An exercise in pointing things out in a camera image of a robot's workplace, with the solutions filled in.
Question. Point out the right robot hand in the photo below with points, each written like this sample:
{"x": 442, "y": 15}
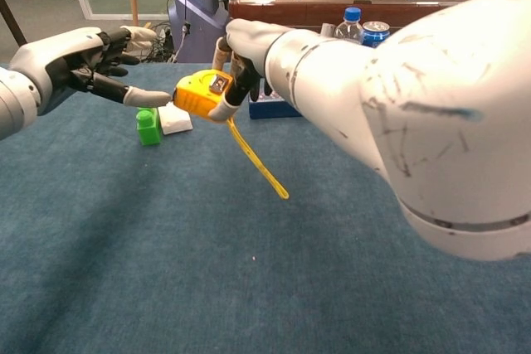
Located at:
{"x": 249, "y": 43}

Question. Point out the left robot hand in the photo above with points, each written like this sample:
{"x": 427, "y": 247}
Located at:
{"x": 66, "y": 64}

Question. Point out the yellow tape measure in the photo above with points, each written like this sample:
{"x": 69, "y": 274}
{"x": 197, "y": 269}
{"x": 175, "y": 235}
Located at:
{"x": 195, "y": 97}

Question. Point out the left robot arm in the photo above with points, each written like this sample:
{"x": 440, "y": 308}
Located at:
{"x": 16, "y": 101}

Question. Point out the purple robot base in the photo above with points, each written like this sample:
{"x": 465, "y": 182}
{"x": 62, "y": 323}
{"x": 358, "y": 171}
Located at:
{"x": 199, "y": 35}

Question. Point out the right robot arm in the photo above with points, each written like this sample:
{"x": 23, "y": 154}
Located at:
{"x": 435, "y": 101}

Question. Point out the dark blue rectangular box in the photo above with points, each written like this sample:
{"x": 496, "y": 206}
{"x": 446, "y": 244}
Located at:
{"x": 269, "y": 109}

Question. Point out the dark table leg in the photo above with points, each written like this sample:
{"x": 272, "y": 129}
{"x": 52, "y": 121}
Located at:
{"x": 8, "y": 18}

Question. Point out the green toy building block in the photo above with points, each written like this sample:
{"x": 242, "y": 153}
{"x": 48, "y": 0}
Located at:
{"x": 149, "y": 130}

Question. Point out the Pepsi plastic bottle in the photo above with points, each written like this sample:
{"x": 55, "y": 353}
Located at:
{"x": 352, "y": 16}

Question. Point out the blue soda can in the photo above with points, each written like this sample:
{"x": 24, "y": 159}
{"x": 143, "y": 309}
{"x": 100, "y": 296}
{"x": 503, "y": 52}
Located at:
{"x": 375, "y": 32}

